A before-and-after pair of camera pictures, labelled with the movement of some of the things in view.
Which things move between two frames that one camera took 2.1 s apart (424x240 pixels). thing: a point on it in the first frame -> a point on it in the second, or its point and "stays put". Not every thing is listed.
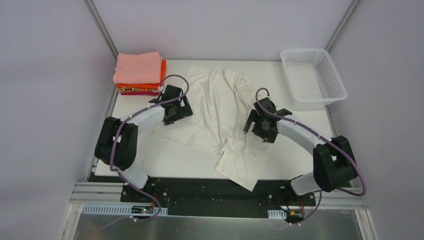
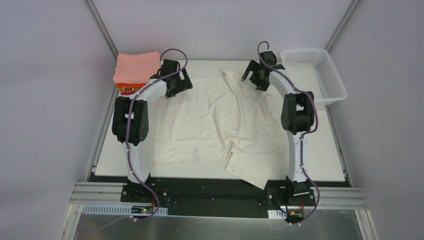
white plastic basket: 312,76 stays put
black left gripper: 180,110 -> 180,84
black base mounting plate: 213,196 stays put
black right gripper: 257,125 -> 257,75
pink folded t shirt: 138,68 stays put
